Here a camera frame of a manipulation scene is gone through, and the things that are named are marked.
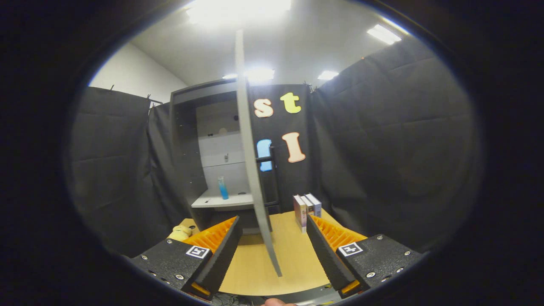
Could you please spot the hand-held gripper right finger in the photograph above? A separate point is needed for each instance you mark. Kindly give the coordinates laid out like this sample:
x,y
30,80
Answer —
x,y
327,259

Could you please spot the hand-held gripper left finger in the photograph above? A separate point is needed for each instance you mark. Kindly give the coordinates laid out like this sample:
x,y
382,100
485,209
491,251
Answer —
x,y
223,259

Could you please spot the white blue cosmetic tube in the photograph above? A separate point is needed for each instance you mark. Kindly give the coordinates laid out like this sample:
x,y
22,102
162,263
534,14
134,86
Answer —
x,y
223,189

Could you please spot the yellow plush toy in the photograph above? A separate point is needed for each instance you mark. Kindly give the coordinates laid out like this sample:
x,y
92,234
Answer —
x,y
180,233

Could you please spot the white spine book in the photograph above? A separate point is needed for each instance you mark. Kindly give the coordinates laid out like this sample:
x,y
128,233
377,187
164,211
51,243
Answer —
x,y
309,206

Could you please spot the white cabinet shelf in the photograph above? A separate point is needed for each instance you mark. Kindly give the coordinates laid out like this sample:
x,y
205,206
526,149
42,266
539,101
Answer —
x,y
221,201

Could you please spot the dark grey cabinet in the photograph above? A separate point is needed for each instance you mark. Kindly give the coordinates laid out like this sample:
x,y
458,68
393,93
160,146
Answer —
x,y
185,148

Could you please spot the black backdrop cloth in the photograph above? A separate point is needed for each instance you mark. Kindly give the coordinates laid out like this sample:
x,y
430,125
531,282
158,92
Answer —
x,y
403,148

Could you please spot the small ceiling light panel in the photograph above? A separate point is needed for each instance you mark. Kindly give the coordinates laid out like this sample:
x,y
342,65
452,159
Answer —
x,y
328,75

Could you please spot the striped ceiling light panel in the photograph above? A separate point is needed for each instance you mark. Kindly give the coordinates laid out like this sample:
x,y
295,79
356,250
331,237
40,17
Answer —
x,y
383,34

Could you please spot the large ceiling light panel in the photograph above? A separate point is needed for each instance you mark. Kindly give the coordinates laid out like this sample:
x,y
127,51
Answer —
x,y
238,9

